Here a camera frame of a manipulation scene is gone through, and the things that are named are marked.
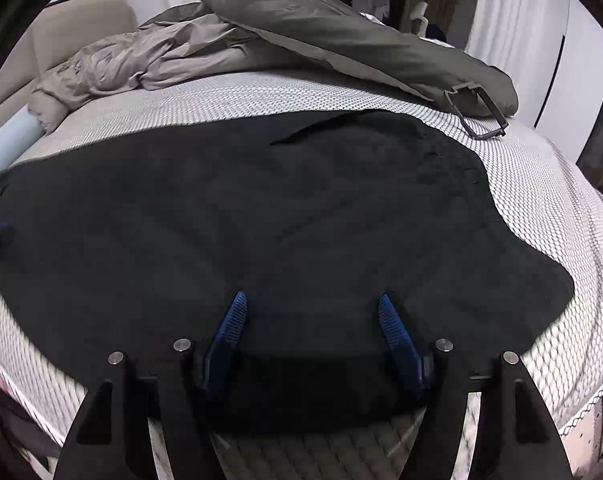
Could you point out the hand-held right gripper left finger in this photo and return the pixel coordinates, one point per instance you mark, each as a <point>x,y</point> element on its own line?
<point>226,335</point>

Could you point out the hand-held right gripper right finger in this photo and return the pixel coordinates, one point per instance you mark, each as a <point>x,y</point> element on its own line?
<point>396,335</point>

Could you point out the black pants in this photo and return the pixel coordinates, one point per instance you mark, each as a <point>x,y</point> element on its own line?
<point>281,210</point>

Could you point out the light blue pillow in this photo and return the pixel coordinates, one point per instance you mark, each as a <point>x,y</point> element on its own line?
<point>6,150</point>

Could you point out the beige headboard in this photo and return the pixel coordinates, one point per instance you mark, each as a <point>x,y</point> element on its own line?
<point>46,45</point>

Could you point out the bed with grey patterned sheet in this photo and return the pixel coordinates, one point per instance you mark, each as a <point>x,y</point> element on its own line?
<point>531,185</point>

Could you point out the taupe duvet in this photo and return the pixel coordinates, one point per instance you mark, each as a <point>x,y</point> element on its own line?
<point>131,60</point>

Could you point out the white chair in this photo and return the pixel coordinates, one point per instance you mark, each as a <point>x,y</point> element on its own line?
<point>419,17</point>

